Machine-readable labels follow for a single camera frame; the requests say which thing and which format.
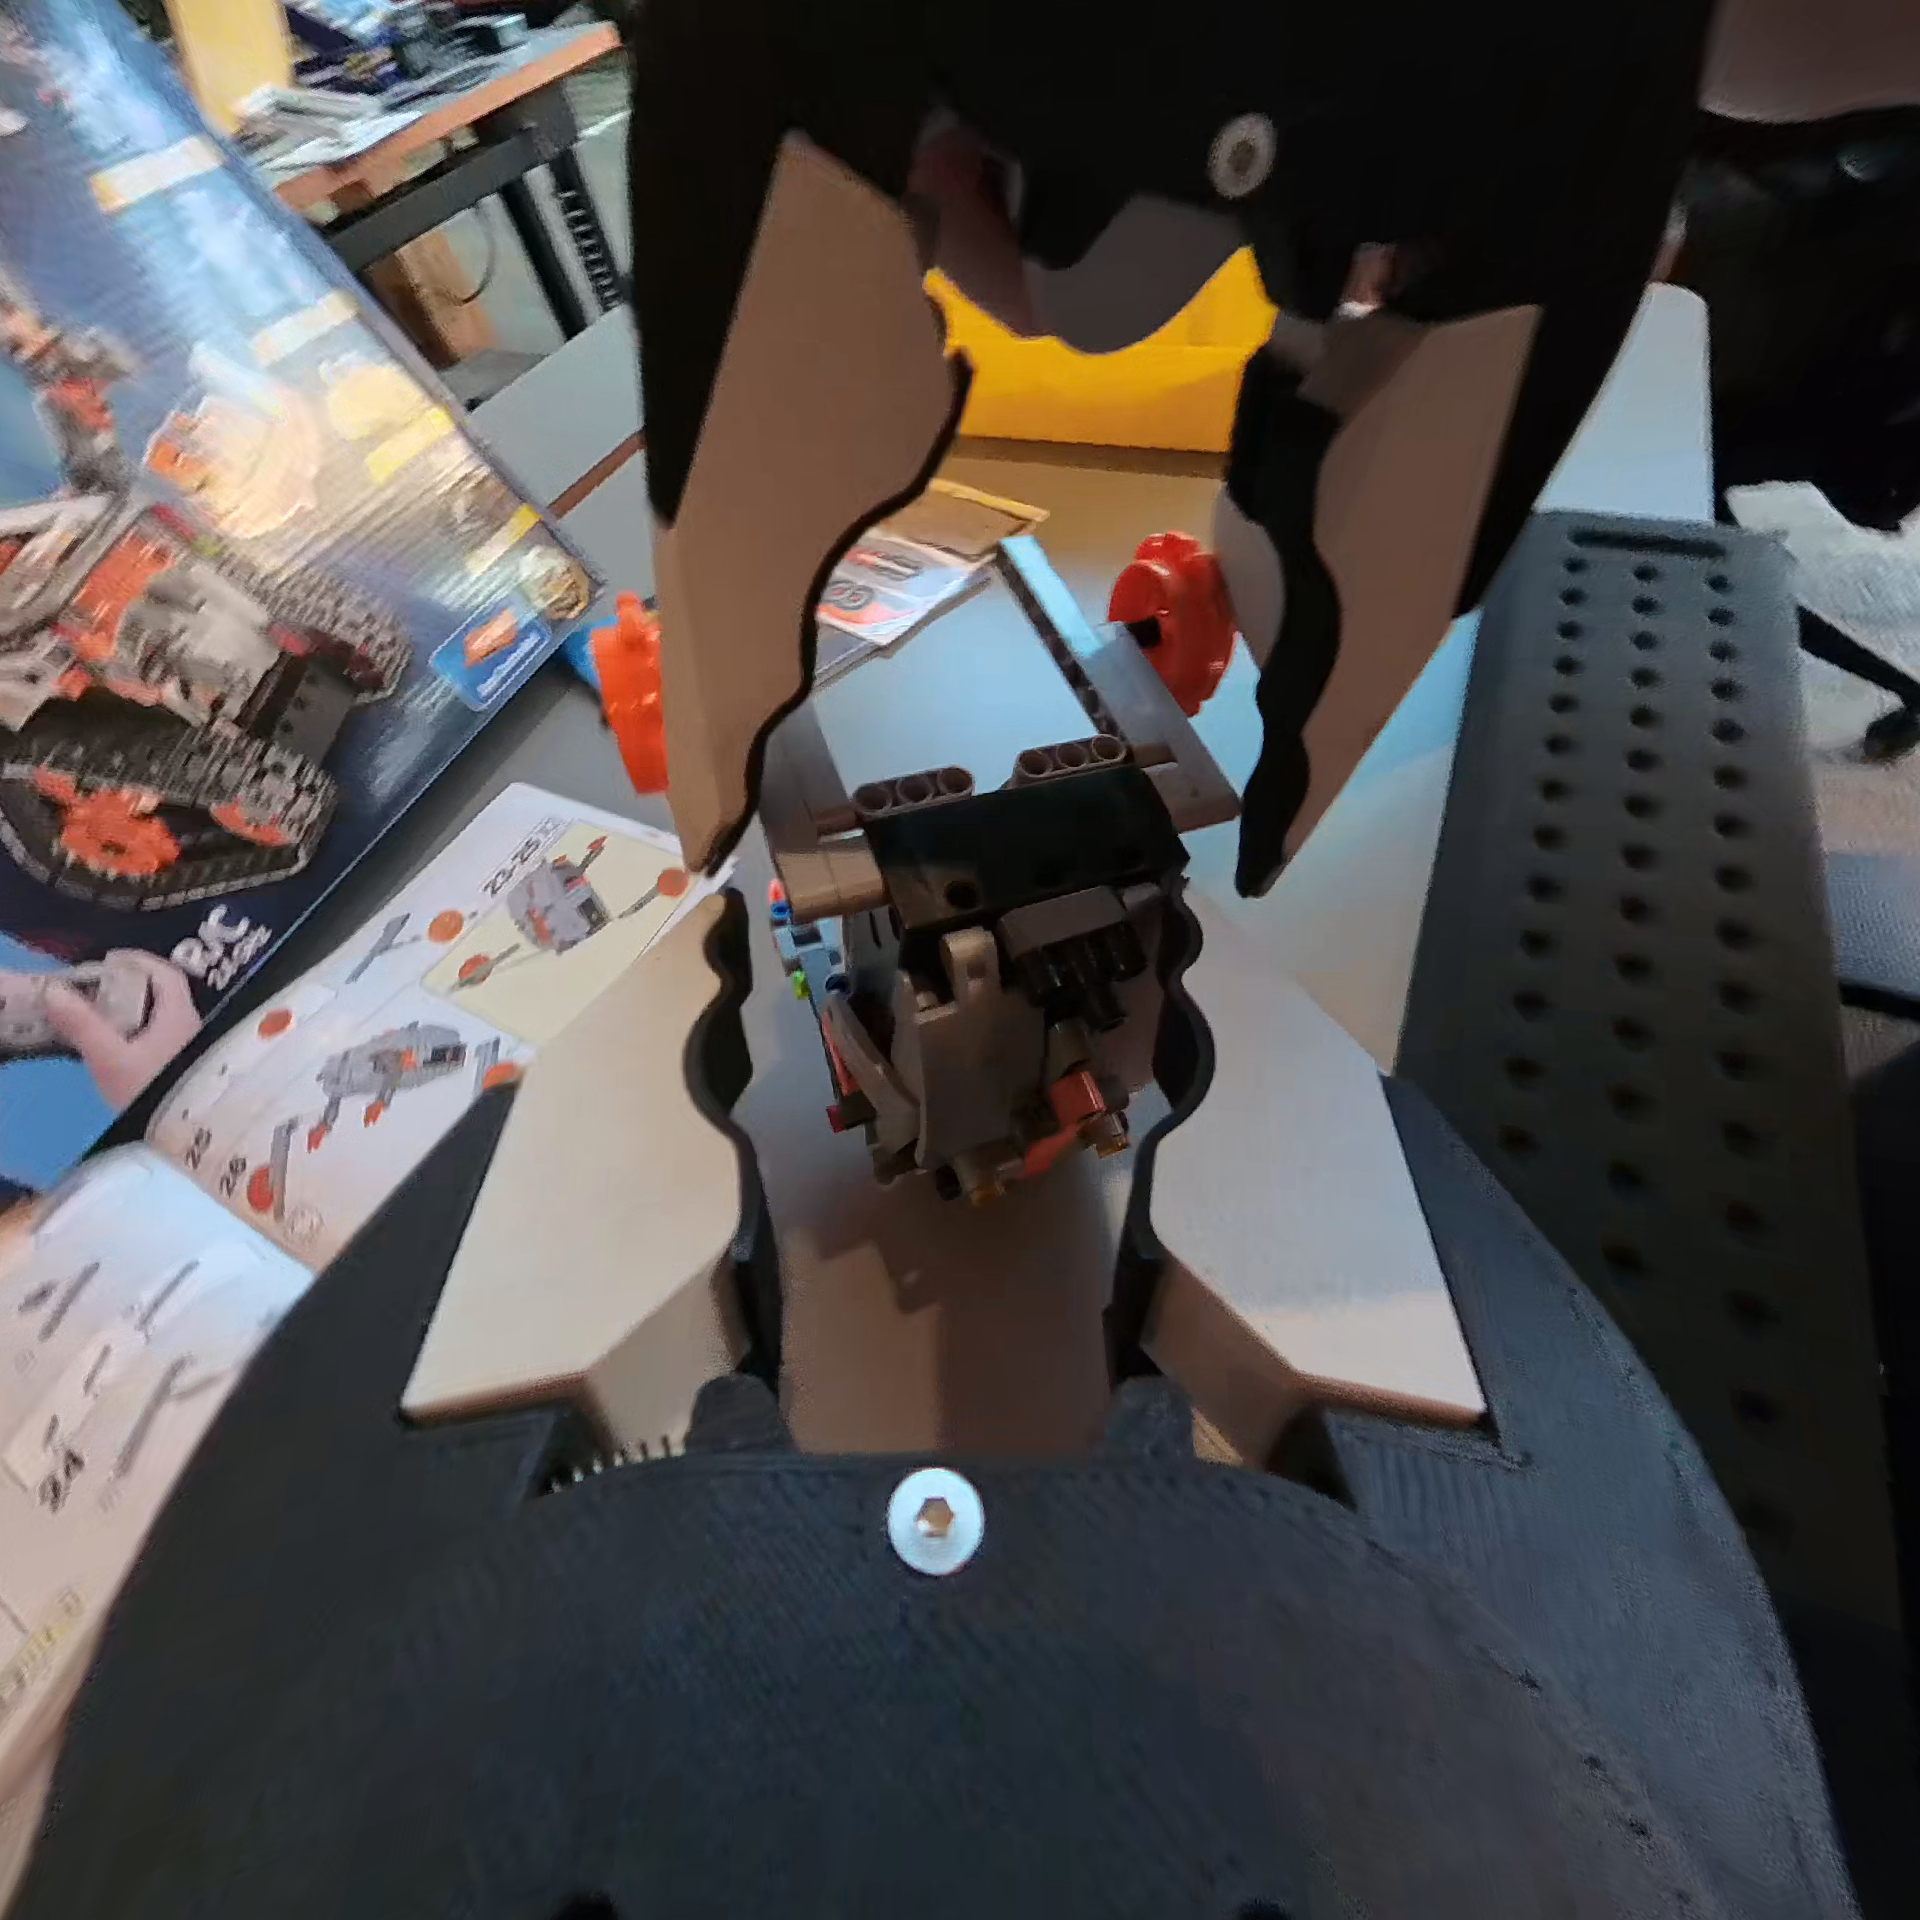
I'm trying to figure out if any person's right hand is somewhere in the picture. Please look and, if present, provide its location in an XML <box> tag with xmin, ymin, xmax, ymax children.
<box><xmin>906</xmin><ymin>126</ymin><xmax>1061</xmax><ymax>352</ymax></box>

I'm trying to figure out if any wooden background table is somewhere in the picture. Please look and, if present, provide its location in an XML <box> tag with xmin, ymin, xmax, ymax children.
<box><xmin>239</xmin><ymin>22</ymin><xmax>622</xmax><ymax>316</ymax></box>

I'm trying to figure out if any blue toy kit box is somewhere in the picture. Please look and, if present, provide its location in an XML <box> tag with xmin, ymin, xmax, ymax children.
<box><xmin>0</xmin><ymin>0</ymin><xmax>608</xmax><ymax>1202</ymax></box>

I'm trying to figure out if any yellow plastic bin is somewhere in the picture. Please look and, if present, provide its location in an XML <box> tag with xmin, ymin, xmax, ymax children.
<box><xmin>922</xmin><ymin>245</ymin><xmax>1278</xmax><ymax>452</ymax></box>

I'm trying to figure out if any grey orange building-block robot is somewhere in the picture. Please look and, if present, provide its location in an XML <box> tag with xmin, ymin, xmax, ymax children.
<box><xmin>765</xmin><ymin>735</ymin><xmax>1203</xmax><ymax>1205</ymax></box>

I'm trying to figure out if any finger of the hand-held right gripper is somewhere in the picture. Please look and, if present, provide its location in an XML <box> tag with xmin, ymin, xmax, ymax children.
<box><xmin>1208</xmin><ymin>302</ymin><xmax>1551</xmax><ymax>902</ymax></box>
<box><xmin>648</xmin><ymin>132</ymin><xmax>973</xmax><ymax>874</ymax></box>

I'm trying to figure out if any white instruction booklet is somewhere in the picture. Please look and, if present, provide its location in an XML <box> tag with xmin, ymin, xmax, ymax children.
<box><xmin>0</xmin><ymin>781</ymin><xmax>736</xmax><ymax>1771</ymax></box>

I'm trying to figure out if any small printed booklet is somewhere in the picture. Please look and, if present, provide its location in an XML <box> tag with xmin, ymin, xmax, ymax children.
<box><xmin>818</xmin><ymin>526</ymin><xmax>999</xmax><ymax>646</ymax></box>

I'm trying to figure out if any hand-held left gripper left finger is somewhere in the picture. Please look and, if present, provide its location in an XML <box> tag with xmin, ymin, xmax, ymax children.
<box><xmin>399</xmin><ymin>889</ymin><xmax>785</xmax><ymax>1456</ymax></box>

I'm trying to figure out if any black perforated chair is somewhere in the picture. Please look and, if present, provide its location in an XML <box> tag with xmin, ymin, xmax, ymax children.
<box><xmin>1395</xmin><ymin>508</ymin><xmax>1905</xmax><ymax>1651</ymax></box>

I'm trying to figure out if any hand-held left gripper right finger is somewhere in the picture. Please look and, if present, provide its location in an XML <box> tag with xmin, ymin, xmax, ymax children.
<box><xmin>1105</xmin><ymin>885</ymin><xmax>1492</xmax><ymax>1468</ymax></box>

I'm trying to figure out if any person's right forearm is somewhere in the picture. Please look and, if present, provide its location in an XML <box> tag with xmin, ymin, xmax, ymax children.
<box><xmin>1702</xmin><ymin>0</ymin><xmax>1920</xmax><ymax>126</ymax></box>

